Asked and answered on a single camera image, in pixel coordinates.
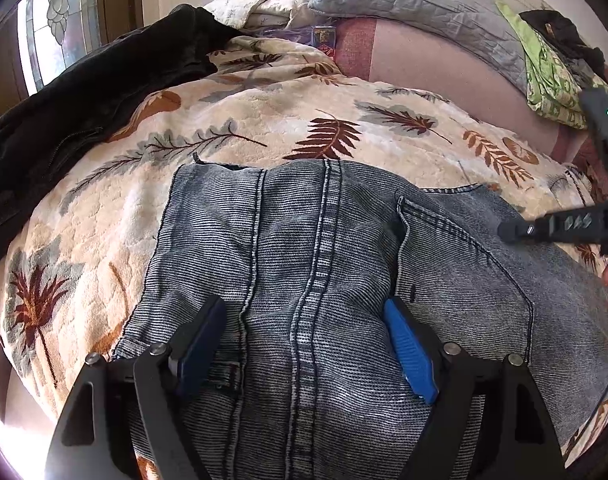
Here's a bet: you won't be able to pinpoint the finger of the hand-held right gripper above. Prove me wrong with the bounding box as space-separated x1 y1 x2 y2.
498 206 604 247

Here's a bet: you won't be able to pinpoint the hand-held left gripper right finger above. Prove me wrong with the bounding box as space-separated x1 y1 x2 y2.
383 296 567 480

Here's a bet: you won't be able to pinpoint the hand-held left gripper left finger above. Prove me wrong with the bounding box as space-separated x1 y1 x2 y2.
44 294 229 480

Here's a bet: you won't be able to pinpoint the blue denim pants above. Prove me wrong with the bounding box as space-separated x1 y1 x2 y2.
111 159 608 480

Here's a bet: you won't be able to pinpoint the green printed cloth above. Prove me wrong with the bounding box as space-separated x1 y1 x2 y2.
496 0 592 131

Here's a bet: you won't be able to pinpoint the black cloth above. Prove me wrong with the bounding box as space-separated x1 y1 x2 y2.
518 9 608 81

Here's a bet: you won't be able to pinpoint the leaf print blanket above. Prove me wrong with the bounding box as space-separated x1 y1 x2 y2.
0 35 608 480

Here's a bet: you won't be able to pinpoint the grey quilted pillow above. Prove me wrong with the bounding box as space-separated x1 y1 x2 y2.
308 0 539 96

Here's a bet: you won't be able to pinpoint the black jacket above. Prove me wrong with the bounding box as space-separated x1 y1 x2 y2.
0 4 235 276

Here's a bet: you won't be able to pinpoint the colourful small packet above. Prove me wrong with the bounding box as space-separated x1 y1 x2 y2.
311 25 341 55

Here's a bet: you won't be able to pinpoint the stained glass window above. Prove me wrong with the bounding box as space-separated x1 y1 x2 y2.
16 0 105 96

